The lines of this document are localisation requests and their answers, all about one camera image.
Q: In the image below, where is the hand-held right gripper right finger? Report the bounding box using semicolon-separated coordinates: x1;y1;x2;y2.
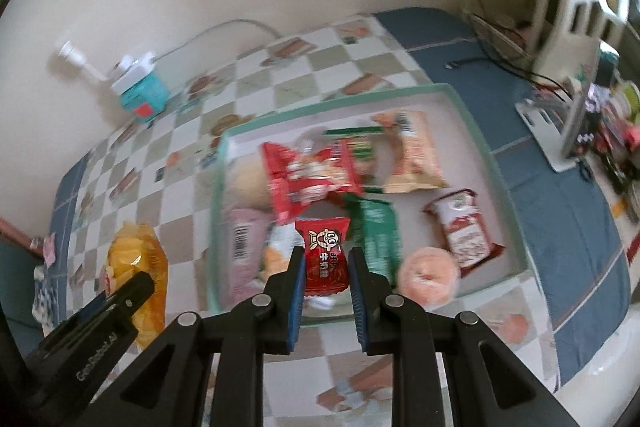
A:
347;247;581;427

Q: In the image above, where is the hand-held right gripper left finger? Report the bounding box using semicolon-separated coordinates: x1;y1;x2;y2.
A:
87;246;307;427

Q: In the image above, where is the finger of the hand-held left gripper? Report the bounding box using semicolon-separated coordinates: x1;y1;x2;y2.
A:
106;271;156;315

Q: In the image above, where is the yellow snack packet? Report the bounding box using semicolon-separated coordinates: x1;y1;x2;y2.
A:
102;221;168;350

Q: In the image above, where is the small red candy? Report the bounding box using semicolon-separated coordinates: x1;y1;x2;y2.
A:
294;216;352;297

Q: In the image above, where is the green biscuit packet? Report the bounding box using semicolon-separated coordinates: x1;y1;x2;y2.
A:
347;196;403;288

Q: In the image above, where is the jelly cup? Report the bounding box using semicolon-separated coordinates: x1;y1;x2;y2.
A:
397;247;462;308

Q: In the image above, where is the pink snack packet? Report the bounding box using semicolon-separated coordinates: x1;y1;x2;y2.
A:
220;206;276;303

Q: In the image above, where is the dark red snack packet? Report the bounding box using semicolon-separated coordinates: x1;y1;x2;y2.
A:
422;188;506;279

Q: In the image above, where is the clear round pastry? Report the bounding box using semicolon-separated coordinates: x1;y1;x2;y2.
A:
235;157;273;210

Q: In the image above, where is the green white cracker packet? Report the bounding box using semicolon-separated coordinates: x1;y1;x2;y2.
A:
345;138;383;188

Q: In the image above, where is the orange bread packet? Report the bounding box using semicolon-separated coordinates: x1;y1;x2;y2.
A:
371;109;449;194

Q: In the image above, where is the teal cardboard tray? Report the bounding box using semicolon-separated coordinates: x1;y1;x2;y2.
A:
206;83;535;319

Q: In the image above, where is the blue white crumpled wrapper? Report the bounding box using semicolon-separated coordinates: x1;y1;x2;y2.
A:
31;267;63;325

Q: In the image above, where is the dark cabinet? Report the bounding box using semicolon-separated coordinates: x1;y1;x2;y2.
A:
0;237;51;343

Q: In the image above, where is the teal toy box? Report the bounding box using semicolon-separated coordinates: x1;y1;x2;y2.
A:
118;74;170;124

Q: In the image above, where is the checkered tablecloth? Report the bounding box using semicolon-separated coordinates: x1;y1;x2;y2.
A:
50;7;633;427

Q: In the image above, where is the white plug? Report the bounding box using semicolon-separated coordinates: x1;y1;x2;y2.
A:
56;39;108;82

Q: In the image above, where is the white stand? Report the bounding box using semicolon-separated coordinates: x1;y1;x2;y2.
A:
515;39;603;172

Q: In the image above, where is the pile of colourful items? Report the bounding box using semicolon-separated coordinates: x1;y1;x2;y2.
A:
585;52;640;218

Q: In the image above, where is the reddish wooden rail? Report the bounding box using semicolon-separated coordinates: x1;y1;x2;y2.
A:
0;217;46;263

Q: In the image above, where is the black cable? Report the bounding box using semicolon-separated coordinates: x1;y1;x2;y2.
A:
445;54;531;80

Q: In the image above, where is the white power cable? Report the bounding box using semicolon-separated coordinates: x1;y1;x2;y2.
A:
155;19;281;60

